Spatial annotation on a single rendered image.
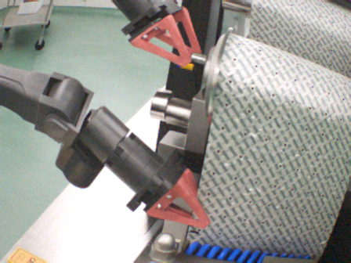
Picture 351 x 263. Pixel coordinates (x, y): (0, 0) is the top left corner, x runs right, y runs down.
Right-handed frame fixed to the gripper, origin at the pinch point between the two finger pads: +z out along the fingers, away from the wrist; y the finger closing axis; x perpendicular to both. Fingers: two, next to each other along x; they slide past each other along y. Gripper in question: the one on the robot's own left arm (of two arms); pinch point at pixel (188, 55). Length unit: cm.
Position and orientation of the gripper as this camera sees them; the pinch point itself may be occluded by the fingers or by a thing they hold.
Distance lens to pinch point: 108.8
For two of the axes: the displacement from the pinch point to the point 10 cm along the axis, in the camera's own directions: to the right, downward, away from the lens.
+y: -2.6, 3.0, -9.2
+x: 7.4, -5.5, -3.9
